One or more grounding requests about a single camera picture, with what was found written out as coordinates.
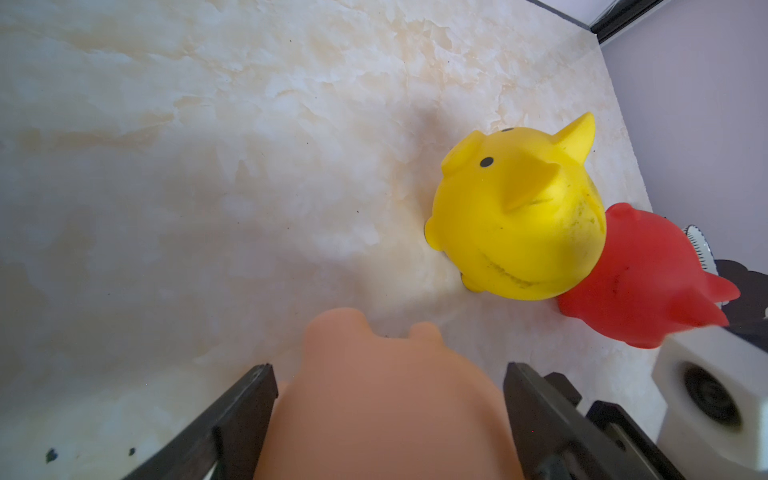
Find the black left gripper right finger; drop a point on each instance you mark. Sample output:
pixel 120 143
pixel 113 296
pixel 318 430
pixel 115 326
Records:
pixel 557 443

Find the red piggy bank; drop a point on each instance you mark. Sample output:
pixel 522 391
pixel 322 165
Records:
pixel 647 284

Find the pink piggy bank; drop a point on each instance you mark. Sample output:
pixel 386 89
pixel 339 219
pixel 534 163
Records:
pixel 363 406

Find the white sink strainer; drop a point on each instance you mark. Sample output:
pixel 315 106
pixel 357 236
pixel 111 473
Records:
pixel 702 249

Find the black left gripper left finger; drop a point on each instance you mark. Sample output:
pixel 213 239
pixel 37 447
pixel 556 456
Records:
pixel 223 442

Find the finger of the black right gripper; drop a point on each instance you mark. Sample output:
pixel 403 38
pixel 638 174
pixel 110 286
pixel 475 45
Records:
pixel 560 391
pixel 614 421

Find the yellow piggy bank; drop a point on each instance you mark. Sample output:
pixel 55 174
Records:
pixel 517 213

